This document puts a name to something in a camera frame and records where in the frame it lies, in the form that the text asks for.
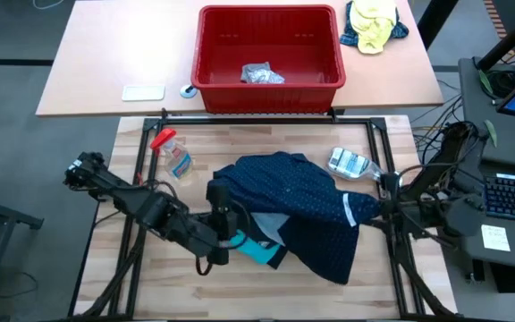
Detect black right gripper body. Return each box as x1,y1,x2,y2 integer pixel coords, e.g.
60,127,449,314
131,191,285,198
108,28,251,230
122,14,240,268
375,199,420,225

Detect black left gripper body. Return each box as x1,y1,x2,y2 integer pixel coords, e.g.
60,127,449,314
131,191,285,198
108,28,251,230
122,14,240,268
189,208,241,267

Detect turquoise shorts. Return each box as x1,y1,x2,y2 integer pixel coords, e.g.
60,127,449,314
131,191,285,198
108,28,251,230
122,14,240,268
229,228,283,267

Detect dark blue patterned garment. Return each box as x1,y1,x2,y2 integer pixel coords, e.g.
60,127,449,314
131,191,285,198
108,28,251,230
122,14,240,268
206,151,382,286

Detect red plastic laundry bin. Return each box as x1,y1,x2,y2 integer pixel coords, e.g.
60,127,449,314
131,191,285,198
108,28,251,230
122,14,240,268
190,4,348,115

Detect slim clear spray bottle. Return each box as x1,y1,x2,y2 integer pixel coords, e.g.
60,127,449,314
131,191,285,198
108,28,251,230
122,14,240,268
326,146,386,182

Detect pale yellow paper note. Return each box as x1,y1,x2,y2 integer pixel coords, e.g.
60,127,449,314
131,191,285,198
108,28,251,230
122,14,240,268
479,223,512,252

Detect black backlit keyboard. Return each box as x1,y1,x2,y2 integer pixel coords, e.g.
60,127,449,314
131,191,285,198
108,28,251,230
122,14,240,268
483,174,515,225

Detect grey computer desk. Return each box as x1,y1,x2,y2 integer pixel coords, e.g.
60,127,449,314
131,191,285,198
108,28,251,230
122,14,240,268
456,57,515,274

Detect pale green phone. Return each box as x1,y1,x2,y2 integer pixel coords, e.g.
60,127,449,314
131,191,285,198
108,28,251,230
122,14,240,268
122,84,166,102

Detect grey white garment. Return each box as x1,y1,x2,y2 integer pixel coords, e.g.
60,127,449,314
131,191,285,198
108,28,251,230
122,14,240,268
240,61,287,86

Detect yellow and blue cloth pile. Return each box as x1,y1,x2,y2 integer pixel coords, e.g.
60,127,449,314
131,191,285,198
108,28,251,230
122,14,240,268
338,0,410,48

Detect yellow garment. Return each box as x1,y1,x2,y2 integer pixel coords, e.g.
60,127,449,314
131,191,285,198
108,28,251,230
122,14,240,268
349,0,398,55

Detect beige side table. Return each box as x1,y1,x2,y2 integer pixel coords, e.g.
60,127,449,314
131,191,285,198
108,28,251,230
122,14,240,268
35,0,445,118

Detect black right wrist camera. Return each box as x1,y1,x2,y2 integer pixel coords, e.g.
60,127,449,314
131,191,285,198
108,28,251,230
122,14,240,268
378,171,403,200

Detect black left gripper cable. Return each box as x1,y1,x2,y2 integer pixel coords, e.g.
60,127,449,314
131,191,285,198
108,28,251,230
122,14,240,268
193,199,253,277

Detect black aluminium table frame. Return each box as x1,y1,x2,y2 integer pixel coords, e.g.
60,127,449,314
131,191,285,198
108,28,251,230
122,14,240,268
67,106,460,322

